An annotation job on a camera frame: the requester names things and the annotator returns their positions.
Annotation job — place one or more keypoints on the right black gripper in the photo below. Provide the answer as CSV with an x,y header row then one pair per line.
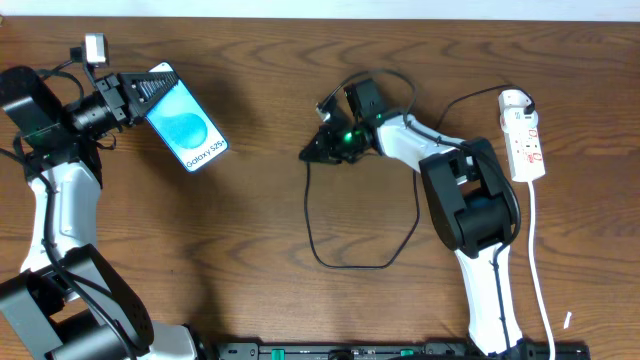
x,y
333,141

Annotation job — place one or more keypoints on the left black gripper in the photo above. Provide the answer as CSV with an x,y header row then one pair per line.
x,y
114,97

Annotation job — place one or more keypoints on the blue Galaxy smartphone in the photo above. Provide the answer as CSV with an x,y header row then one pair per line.
x,y
186,129

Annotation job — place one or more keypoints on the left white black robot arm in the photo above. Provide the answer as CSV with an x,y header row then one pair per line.
x,y
68,302

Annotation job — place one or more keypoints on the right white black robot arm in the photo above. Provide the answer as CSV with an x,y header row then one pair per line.
x,y
473,208

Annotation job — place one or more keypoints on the white USB charger adapter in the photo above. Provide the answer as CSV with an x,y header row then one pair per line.
x,y
515,104

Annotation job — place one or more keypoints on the white power strip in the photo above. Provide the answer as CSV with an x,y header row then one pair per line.
x,y
524,151

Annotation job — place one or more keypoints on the white paper scrap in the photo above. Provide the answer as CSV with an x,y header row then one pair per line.
x,y
567,320

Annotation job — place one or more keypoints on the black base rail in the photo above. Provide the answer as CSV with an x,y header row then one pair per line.
x,y
431,350

